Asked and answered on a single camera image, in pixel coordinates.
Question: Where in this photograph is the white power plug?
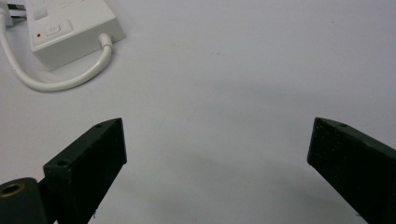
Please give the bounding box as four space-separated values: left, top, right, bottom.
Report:
0 3 28 28

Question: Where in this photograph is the white power strip cable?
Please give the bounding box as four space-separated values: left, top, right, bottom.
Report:
0 12 114 93

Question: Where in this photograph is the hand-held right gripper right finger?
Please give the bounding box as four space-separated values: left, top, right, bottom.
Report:
306 117 396 224

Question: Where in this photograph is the white power strip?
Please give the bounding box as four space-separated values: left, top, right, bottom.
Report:
24 0 127 72

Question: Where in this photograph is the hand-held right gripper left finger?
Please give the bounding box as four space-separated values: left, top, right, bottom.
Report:
37 117 128 224

